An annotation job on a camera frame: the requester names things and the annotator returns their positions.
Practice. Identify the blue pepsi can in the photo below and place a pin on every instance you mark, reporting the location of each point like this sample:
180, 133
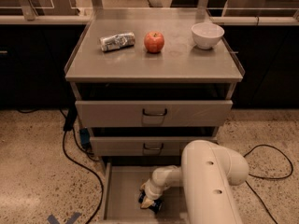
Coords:
155, 208

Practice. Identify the blue power adapter box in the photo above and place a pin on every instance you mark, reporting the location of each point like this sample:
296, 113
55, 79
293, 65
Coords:
84, 137

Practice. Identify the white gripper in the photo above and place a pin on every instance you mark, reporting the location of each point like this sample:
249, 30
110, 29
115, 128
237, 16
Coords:
151, 191

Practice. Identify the white ceramic bowl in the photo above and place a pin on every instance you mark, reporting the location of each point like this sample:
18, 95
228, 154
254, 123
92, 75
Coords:
206, 35

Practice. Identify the red apple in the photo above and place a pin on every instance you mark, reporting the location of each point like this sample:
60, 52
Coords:
154, 42

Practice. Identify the middle grey drawer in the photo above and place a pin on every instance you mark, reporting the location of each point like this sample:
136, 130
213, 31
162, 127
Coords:
142, 146

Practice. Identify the grey drawer cabinet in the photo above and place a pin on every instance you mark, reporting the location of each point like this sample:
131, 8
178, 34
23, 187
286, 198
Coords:
181, 71

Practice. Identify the bottom grey drawer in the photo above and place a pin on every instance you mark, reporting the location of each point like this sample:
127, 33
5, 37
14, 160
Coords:
122, 190

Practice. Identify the silver crushed can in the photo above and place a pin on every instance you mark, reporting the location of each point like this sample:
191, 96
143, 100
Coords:
119, 41

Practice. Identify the top grey drawer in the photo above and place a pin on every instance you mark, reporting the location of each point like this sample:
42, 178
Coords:
153, 113

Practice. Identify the grey drawer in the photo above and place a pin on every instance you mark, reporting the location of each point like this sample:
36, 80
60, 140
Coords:
122, 190
142, 146
153, 113

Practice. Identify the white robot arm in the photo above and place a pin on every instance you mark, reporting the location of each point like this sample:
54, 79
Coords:
207, 173

